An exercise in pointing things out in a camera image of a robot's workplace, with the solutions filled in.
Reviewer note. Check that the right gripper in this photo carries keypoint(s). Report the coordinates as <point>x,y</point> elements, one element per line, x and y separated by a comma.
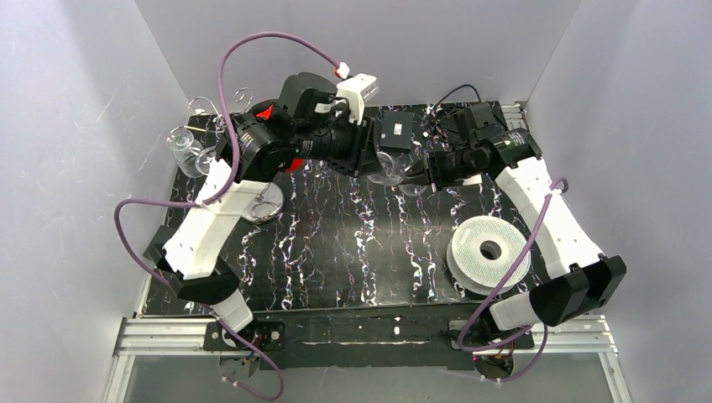
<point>432,171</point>

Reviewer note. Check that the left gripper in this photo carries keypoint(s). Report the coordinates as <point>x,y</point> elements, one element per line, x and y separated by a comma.
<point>363,147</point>

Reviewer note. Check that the clear champagne flute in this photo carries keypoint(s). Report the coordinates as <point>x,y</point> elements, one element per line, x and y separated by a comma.
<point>393,174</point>

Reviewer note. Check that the red wine glass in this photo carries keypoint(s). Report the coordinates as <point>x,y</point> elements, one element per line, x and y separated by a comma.
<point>280,125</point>

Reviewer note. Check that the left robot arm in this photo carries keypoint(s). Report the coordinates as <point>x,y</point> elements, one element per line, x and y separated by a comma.
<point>312,119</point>

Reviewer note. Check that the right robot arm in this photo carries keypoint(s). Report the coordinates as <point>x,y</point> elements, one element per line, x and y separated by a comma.
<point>582,278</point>

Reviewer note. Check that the clear wine glass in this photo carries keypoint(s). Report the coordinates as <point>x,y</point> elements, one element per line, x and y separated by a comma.
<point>204,159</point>
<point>185,148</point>

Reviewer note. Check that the black box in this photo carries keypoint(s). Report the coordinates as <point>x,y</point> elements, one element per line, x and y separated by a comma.
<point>396,131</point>

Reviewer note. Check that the white filament spool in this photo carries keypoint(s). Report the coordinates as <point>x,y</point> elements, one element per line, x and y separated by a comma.
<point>481,251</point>

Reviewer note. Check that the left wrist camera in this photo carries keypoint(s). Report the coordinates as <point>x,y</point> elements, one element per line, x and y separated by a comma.
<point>357,90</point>

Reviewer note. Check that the aluminium frame rail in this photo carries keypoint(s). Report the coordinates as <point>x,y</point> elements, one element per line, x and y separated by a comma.
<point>154,337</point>

